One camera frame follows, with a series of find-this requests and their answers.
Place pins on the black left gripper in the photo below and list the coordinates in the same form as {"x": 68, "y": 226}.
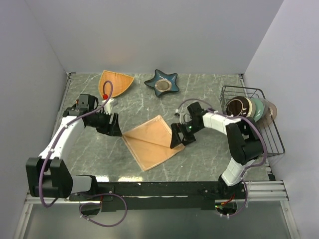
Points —
{"x": 112, "y": 129}

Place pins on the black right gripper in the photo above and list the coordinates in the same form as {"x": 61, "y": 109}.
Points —
{"x": 176, "y": 140}

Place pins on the peach satin napkin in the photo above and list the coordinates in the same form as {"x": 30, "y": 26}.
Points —
{"x": 149, "y": 143}

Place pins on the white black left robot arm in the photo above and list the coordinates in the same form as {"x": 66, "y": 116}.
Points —
{"x": 47, "y": 174}

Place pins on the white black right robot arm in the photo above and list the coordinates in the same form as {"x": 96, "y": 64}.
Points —
{"x": 246, "y": 145}

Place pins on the orange woven shield tray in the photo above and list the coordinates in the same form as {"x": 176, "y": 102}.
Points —
{"x": 121, "y": 82}

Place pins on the blue star-shaped dish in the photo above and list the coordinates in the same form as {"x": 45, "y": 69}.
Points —
{"x": 163, "y": 83}

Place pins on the brown bowl in rack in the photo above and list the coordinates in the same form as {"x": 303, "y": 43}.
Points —
{"x": 239, "y": 106}

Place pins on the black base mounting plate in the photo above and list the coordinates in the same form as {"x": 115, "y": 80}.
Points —
{"x": 113, "y": 196}

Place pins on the green plate in rack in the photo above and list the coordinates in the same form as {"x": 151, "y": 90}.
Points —
{"x": 259, "y": 109}

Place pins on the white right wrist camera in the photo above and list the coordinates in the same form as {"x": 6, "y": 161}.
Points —
{"x": 183, "y": 117}

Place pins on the black wire dish rack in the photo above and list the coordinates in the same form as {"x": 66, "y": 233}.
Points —
{"x": 270, "y": 133}

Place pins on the aluminium frame rail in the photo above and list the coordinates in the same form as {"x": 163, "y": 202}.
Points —
{"x": 229, "y": 201}

